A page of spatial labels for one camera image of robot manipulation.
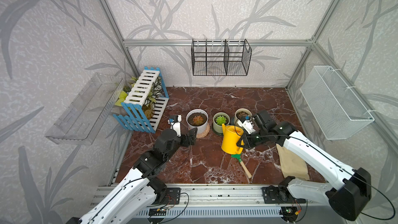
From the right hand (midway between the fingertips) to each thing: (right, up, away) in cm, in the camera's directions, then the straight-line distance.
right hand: (237, 142), depth 75 cm
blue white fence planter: (-49, +17, +6) cm, 52 cm away
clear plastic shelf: (-70, +11, -8) cm, 71 cm away
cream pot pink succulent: (+6, +12, +21) cm, 25 cm away
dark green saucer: (-8, 0, +19) cm, 20 cm away
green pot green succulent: (-8, +10, +18) cm, 22 cm away
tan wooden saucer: (-18, -1, +20) cm, 27 cm away
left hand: (-23, +7, -2) cm, 25 cm away
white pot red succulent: (-21, +10, +16) cm, 28 cm away
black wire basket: (-6, +50, +28) cm, 57 cm away
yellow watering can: (-4, +5, -3) cm, 7 cm away
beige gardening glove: (+30, -14, +7) cm, 34 cm away
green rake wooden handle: (+3, -11, +12) cm, 16 cm away
